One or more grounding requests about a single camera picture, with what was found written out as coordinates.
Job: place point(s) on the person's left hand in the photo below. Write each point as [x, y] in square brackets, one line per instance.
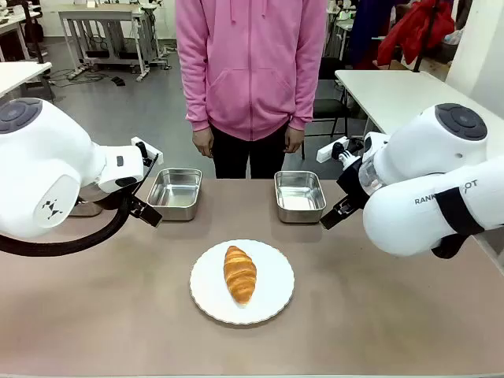
[293, 139]

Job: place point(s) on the large white side table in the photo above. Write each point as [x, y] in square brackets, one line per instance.
[393, 94]

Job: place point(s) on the black slanted pole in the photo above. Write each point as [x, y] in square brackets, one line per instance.
[427, 35]

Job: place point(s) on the white scalloped plate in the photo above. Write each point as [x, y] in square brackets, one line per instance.
[271, 283]

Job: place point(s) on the black floor object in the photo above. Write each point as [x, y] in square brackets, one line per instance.
[118, 81]

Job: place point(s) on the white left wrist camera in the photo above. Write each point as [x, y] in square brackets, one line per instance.
[151, 149]

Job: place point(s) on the black background stand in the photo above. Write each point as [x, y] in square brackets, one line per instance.
[33, 35]

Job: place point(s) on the grey background desk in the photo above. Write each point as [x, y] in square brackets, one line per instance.
[102, 23]

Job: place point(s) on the red jacket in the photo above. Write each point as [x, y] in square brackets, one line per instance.
[413, 31]

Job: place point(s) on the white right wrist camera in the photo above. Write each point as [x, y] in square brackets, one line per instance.
[328, 151]

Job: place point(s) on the golden croissant bread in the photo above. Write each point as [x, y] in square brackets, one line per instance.
[240, 275]

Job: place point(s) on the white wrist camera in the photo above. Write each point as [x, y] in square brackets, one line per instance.
[151, 149]
[328, 151]

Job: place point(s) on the person in pink hoodie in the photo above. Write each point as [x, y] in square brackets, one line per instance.
[252, 67]

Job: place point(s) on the black office chair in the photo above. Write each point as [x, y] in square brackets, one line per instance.
[330, 106]

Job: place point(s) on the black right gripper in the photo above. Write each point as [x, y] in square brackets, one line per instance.
[353, 185]

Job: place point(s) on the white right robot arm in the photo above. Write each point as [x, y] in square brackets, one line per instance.
[417, 157]

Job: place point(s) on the black trousers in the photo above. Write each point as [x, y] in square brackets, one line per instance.
[236, 157]

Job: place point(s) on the person's right hand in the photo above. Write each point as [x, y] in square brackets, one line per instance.
[203, 141]

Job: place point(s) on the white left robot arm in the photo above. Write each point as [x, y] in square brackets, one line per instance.
[43, 157]

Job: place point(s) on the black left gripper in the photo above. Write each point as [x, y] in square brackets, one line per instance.
[146, 176]

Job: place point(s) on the small white side table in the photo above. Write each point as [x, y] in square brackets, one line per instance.
[19, 76]

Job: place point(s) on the dark blue hanging cloth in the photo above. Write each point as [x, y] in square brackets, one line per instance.
[366, 31]

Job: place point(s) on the white floor power strip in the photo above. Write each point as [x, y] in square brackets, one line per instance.
[80, 71]

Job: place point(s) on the steel rectangular container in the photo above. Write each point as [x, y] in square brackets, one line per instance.
[175, 193]
[300, 195]
[87, 208]

